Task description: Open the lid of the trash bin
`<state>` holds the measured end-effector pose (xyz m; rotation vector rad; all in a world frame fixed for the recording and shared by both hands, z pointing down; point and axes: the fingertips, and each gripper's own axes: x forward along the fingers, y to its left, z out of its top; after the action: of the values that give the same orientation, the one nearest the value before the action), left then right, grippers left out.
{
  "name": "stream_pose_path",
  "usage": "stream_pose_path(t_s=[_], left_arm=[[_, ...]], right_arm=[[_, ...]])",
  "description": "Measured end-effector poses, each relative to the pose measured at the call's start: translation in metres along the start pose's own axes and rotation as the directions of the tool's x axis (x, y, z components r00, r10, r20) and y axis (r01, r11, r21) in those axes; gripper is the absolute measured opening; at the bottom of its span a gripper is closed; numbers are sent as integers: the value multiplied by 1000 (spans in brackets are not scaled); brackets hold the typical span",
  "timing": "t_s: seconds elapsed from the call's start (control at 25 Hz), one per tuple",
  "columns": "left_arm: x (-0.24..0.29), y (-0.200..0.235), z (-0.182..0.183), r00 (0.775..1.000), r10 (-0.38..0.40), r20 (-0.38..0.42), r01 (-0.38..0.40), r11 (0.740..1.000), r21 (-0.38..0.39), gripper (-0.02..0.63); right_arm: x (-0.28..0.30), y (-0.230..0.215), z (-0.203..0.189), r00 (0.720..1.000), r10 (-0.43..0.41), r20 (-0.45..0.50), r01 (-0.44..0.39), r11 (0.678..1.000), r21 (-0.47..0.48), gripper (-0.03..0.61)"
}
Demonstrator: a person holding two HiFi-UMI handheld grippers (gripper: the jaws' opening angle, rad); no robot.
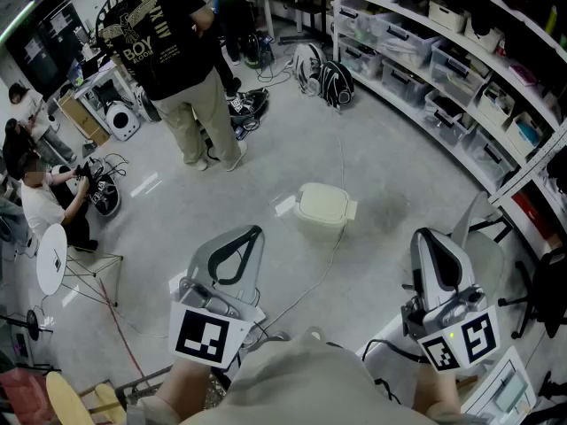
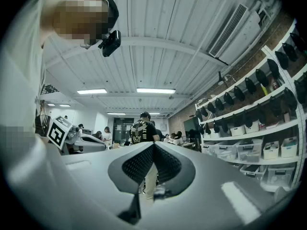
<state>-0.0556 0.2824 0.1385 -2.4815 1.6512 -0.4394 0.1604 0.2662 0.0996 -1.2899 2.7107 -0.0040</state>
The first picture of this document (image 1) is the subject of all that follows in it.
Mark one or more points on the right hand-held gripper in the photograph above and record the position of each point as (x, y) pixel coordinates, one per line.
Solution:
(443, 312)

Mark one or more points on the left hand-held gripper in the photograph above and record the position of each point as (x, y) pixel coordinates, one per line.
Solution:
(208, 297)

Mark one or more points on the cream plastic bin with lid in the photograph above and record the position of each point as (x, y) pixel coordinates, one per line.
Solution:
(323, 210)

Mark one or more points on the person's left forearm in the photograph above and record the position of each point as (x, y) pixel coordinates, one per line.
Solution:
(190, 383)

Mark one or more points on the person's right forearm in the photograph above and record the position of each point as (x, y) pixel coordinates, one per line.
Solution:
(436, 390)

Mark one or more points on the black office chair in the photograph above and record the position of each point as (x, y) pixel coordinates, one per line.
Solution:
(549, 290)

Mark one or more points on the person's beige shirt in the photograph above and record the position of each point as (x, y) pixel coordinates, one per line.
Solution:
(310, 379)

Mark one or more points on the black white helmet device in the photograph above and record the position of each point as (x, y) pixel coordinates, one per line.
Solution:
(105, 195)

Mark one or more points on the round white side table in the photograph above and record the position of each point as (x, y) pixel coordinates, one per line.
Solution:
(51, 259)

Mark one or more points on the wooden stool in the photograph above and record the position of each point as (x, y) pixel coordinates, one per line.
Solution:
(66, 399)

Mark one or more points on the black round-base stand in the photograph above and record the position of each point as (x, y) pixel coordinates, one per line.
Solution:
(32, 323)

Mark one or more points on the white round-window carrier backpack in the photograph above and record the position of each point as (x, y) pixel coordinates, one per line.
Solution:
(122, 122)

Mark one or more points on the brown cardboard box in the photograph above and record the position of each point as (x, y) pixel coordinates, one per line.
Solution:
(82, 118)

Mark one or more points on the row of clear storage bins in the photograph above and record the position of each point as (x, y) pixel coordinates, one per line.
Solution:
(407, 78)

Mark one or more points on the white metal shelf unit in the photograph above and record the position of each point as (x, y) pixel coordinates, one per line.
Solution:
(496, 73)

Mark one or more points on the white desk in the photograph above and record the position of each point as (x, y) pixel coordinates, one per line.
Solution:
(99, 75)

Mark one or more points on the black wall screen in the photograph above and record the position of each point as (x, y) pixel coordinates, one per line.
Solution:
(42, 47)

